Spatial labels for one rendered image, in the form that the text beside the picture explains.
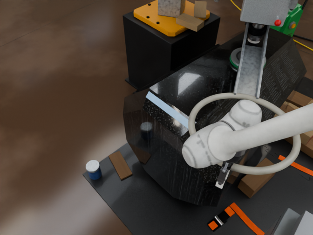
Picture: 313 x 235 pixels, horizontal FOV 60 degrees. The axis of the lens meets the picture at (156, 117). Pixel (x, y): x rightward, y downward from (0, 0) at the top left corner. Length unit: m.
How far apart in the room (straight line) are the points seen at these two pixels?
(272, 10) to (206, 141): 0.93
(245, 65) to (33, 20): 3.28
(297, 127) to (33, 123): 2.37
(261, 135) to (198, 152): 0.18
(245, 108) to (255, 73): 0.70
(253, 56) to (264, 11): 0.24
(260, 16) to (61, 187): 1.78
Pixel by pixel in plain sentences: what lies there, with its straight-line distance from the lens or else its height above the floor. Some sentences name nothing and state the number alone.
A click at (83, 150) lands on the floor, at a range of 2.40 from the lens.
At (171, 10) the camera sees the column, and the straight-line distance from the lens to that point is 2.35.
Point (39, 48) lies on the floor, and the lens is 3.66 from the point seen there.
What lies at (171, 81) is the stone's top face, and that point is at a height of 0.87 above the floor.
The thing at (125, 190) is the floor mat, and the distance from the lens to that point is 2.13.
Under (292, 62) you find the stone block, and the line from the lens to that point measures 2.10.
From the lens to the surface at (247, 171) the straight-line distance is 1.11.
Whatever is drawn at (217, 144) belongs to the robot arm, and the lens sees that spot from 0.78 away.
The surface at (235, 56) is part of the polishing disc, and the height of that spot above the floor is 0.90.
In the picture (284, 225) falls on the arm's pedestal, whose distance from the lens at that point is 1.29.
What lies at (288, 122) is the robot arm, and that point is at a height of 1.42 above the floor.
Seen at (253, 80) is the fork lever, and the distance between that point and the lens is 1.53.
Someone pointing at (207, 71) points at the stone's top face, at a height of 0.87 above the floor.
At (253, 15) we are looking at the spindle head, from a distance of 1.56.
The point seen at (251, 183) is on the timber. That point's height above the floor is 0.13.
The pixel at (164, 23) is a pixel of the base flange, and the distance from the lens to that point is 2.29.
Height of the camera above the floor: 1.91
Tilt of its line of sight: 49 degrees down
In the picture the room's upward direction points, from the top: straight up
